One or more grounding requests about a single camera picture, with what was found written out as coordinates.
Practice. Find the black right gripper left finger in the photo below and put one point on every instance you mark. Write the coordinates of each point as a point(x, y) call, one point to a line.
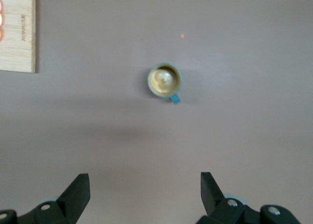
point(71, 199)

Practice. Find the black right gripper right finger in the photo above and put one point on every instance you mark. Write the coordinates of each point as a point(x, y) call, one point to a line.
point(212, 199)

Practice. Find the teal mug with beige inside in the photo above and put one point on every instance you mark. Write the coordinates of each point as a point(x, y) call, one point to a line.
point(163, 81)

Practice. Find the orange rimmed white round item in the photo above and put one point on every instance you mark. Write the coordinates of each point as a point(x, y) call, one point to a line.
point(1, 19)

